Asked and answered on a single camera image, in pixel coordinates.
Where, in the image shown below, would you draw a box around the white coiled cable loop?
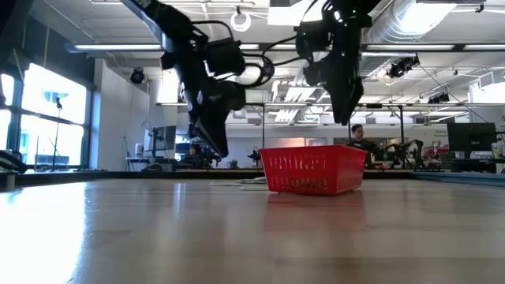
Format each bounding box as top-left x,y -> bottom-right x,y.
229,9 -> 253,34

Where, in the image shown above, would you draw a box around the person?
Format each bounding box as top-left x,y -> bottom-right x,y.
184,143 -> 207,170
348,123 -> 387,170

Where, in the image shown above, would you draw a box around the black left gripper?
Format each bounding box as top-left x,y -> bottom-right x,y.
172,50 -> 249,159

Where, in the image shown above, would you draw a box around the blue flat mat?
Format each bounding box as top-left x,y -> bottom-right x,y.
409,170 -> 505,188

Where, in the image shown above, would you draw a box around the black background robot arms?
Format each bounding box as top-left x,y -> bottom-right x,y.
383,138 -> 426,170

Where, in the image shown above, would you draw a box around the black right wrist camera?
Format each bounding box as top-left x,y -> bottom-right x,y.
295,21 -> 331,54

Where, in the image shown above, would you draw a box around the black microphone stand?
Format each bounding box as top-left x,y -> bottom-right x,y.
50,96 -> 65,172

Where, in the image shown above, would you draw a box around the long ceiling light strip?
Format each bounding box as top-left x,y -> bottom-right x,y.
72,43 -> 163,52

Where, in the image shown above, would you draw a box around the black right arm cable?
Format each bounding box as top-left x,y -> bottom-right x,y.
261,34 -> 305,68

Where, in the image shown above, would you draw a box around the black ceiling camera with cable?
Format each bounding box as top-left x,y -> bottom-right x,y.
385,55 -> 421,80

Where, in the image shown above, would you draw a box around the black computer monitor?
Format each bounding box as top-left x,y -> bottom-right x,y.
446,121 -> 499,154

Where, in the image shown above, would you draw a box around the silver ventilation duct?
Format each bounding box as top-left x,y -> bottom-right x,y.
359,0 -> 440,77

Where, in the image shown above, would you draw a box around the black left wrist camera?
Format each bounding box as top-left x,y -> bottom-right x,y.
204,36 -> 247,77

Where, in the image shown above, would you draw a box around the black aluminium table frame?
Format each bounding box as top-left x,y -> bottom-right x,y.
0,148 -> 505,187

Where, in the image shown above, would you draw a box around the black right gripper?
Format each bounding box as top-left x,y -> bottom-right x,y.
302,22 -> 372,127

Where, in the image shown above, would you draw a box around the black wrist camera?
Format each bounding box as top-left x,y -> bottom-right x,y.
204,36 -> 247,77
295,21 -> 331,54

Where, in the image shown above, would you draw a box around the grey monitor on stand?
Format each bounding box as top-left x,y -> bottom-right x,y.
151,125 -> 178,159

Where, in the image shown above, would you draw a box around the red plastic basket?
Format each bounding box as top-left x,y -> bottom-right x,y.
258,144 -> 369,197

